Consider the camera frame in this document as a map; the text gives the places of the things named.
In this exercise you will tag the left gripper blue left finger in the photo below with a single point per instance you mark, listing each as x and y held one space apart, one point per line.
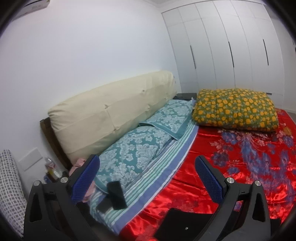
85 178

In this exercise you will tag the white wall switch panel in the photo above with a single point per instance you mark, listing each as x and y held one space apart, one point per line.
30 159

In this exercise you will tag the black phone on bed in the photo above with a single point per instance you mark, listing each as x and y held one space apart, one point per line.
105 205

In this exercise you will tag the cream padded headboard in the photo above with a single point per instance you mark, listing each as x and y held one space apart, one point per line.
92 121

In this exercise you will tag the black pants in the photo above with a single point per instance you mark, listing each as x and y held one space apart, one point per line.
181 225

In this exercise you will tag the plastic bottle on nightstand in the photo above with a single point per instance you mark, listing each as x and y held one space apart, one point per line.
53 169

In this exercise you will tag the black nightstand far side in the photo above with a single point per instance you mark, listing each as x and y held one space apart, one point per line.
185 96

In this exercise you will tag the dark wooden bed frame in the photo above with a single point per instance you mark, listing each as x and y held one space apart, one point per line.
51 138

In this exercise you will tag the striped blue green bedsheet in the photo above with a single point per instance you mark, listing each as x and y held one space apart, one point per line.
147 185

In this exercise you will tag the white wardrobe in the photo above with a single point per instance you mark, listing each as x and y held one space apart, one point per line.
232 44

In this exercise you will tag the teal damask pillow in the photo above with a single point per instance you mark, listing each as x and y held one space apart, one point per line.
172 118
128 157

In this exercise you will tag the pink cloth by pillow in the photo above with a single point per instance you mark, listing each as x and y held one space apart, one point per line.
81 175

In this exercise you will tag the black wallet on bed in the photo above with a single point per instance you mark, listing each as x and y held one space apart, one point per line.
116 195

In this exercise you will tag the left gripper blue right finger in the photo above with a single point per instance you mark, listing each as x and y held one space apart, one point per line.
212 178

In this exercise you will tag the white air conditioner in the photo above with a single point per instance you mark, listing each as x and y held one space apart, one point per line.
32 6

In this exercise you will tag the green orange floral folded quilt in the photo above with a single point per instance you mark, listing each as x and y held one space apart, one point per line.
241 109

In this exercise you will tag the white grid patterned cushion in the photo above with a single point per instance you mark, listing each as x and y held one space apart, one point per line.
13 201

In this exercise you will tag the teal damask pillow near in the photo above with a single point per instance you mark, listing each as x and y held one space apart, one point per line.
128 157

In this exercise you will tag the teal damask pillow far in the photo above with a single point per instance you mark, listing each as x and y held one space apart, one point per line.
172 118

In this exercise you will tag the red floral satin bedspread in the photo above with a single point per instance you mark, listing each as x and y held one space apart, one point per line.
232 185

